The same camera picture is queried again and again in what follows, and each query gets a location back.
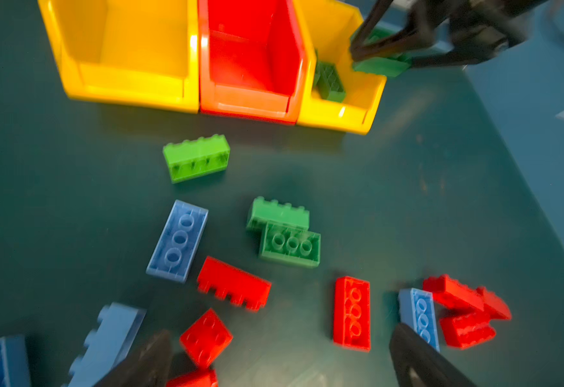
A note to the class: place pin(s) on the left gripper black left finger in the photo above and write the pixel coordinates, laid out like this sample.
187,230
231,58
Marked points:
149,365

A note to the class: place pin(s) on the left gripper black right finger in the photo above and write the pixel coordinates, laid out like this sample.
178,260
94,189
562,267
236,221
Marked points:
410,352

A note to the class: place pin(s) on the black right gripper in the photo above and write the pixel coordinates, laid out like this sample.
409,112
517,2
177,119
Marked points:
467,19

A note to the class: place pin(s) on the light blue lego brick side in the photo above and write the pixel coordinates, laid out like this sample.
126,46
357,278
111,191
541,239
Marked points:
107,345

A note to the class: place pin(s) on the light blue lego brick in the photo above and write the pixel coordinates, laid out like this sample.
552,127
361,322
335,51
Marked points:
178,242
416,308

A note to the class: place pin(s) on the light blue lego brick corner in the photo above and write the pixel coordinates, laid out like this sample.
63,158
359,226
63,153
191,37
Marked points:
14,369

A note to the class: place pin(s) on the green lego brick underside up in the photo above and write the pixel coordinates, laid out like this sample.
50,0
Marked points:
290,245

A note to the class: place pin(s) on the green lego brick studs side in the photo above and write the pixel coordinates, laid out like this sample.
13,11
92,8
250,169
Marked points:
263,211

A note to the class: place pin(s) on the bright green lego brick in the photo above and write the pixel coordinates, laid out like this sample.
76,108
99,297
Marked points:
196,158

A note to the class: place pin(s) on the red lego brick cluster bottom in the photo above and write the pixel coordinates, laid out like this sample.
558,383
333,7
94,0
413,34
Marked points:
467,330

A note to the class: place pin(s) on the red lego brick cluster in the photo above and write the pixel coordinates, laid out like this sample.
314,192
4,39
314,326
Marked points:
452,294
467,330
494,306

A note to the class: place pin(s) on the red square lego brick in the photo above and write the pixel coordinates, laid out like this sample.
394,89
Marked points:
206,339

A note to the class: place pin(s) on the red lego brick cluster top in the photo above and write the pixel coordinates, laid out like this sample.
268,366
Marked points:
452,294

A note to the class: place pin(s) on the red lego brick upright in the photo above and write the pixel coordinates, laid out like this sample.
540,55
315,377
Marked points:
352,314

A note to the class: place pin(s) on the red lego brick cluster right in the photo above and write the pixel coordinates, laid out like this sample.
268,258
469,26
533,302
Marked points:
494,306

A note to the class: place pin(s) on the right yellow storage bin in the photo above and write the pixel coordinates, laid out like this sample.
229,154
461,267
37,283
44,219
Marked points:
326,30

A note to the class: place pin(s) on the yellow storage bin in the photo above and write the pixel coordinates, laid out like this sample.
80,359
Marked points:
326,30
142,53

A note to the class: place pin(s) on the red lego brick long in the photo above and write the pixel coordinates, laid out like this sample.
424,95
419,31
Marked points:
228,282

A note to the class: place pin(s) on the red storage bin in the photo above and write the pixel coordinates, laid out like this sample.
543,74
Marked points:
252,60

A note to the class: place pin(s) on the left yellow storage bin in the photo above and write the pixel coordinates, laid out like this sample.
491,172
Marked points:
142,53

